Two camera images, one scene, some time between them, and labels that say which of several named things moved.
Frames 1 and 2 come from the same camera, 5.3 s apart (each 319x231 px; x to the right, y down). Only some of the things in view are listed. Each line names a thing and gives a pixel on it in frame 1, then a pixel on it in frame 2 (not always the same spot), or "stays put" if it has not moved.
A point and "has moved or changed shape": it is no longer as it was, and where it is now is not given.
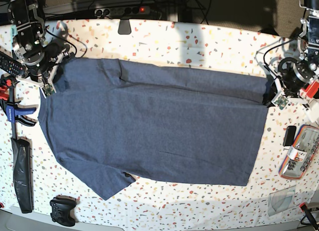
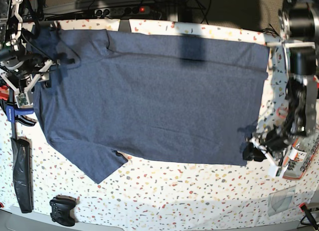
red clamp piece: (4, 90) stays put
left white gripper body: (47, 78) to (22, 97)
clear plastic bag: (281, 200) stays put
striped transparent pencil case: (301, 153) stays put
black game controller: (61, 206) stays put
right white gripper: (281, 101) to (249, 153)
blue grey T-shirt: (158, 123) has moved or changed shape
